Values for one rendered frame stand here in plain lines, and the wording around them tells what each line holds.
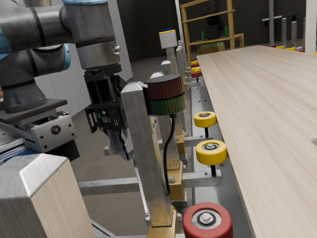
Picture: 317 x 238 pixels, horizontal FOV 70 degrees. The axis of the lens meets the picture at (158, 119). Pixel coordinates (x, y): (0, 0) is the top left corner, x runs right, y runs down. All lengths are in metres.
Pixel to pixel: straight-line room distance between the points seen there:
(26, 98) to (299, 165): 0.87
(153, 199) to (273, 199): 0.21
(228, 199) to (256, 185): 0.41
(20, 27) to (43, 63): 0.48
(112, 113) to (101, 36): 0.13
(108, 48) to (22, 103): 0.59
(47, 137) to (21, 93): 0.20
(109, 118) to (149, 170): 0.12
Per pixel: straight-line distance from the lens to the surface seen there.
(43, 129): 0.86
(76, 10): 0.44
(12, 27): 0.51
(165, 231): 0.46
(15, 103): 0.99
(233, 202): 0.88
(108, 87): 0.43
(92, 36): 0.43
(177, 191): 0.64
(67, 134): 0.90
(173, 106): 0.33
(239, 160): 0.57
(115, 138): 0.51
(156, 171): 0.39
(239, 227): 0.80
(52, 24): 0.52
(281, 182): 0.51
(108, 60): 0.43
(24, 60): 0.98
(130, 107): 0.35
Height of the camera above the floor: 1.19
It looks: 19 degrees down
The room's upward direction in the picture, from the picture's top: 11 degrees counter-clockwise
